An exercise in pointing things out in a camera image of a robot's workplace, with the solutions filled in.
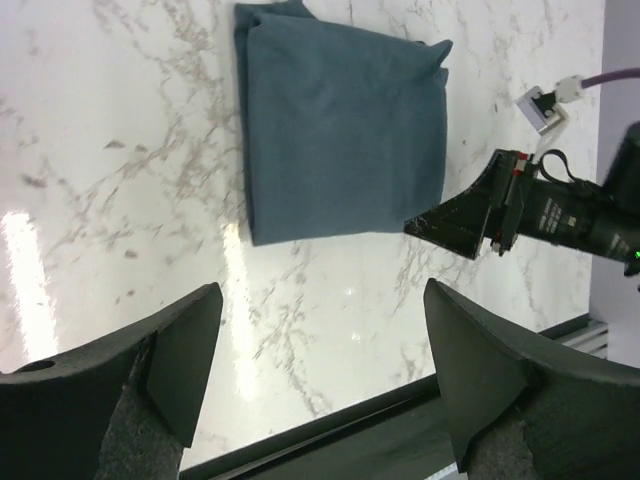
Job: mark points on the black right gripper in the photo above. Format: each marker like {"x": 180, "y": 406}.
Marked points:
{"x": 521, "y": 198}

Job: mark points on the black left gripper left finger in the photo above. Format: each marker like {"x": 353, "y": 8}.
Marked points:
{"x": 124, "y": 406}

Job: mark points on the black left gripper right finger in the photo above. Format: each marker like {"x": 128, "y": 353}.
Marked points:
{"x": 521, "y": 406}

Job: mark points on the grey-blue t-shirt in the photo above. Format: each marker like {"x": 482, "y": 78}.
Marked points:
{"x": 344, "y": 129}

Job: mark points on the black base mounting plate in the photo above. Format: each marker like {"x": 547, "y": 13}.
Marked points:
{"x": 400, "y": 434}

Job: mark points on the aluminium frame rail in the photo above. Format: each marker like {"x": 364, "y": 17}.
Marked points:
{"x": 592, "y": 339}

